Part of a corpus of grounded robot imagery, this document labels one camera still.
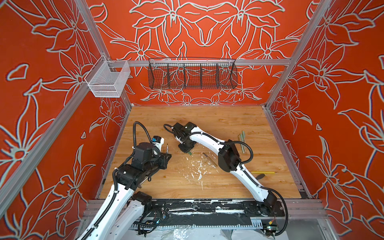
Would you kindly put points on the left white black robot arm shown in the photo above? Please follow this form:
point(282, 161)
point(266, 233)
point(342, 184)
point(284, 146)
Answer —
point(124, 204)

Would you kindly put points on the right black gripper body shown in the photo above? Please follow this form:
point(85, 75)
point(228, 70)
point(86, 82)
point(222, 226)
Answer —
point(185, 144)

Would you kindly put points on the clear plastic bin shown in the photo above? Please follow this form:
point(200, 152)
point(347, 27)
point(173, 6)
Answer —
point(103, 82)

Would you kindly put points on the grey cable tray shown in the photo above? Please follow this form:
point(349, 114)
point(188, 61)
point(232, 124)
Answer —
point(229, 225)

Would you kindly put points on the light green pen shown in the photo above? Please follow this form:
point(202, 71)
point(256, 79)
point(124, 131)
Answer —
point(243, 140)

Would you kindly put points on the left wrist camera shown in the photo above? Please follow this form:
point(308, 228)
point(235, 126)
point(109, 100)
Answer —
point(158, 142)

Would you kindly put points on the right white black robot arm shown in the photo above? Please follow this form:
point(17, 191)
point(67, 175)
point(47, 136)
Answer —
point(232, 157)

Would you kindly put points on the black handled screwdriver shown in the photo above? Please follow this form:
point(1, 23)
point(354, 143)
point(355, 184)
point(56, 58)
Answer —
point(260, 176)

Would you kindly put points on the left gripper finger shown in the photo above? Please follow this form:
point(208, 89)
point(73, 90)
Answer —
point(165, 157)
point(162, 164)

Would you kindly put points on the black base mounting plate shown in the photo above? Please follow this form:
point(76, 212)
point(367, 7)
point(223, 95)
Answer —
point(248, 207)

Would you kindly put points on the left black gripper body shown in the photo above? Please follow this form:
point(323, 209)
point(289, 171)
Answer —
point(153, 163)

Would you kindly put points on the black wire mesh basket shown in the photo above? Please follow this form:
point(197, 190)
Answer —
point(192, 74)

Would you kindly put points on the yellow hex key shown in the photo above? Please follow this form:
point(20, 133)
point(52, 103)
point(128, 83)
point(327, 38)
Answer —
point(266, 173)

